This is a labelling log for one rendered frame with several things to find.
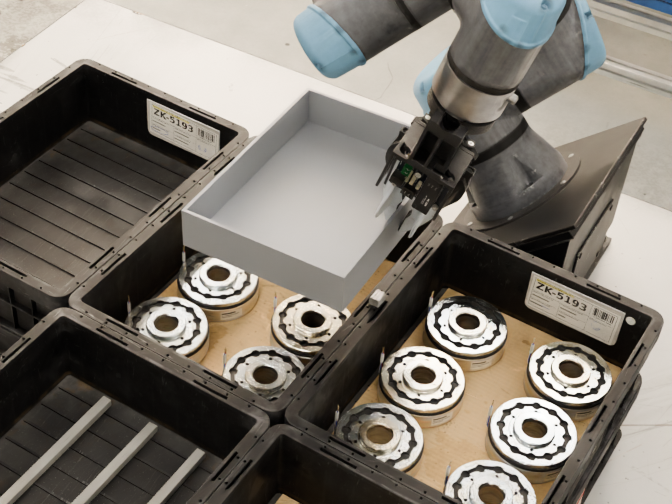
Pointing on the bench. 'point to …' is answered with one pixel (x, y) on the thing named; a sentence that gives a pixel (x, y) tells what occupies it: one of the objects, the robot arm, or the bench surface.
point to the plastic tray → (304, 201)
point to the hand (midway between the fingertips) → (401, 215)
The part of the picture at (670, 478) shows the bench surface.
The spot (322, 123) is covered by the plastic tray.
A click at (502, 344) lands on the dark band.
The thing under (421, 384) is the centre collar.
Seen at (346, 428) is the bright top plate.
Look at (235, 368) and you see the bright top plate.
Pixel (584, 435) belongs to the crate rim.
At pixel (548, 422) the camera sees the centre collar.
